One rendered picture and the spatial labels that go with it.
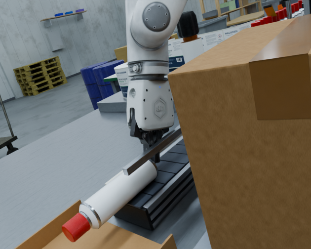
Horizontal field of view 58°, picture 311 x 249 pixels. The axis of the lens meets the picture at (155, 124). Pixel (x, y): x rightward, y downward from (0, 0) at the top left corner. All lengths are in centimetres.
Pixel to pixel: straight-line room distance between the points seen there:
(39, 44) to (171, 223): 1108
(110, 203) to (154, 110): 19
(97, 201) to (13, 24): 1086
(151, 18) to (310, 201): 34
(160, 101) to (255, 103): 30
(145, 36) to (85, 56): 1195
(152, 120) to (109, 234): 23
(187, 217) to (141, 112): 21
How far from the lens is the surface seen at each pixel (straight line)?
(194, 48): 118
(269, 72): 28
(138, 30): 49
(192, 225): 54
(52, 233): 64
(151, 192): 56
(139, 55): 55
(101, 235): 59
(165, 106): 57
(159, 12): 49
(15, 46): 1111
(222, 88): 30
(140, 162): 51
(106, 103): 139
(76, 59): 1217
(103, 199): 50
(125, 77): 130
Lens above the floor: 118
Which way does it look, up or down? 20 degrees down
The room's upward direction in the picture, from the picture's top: 16 degrees counter-clockwise
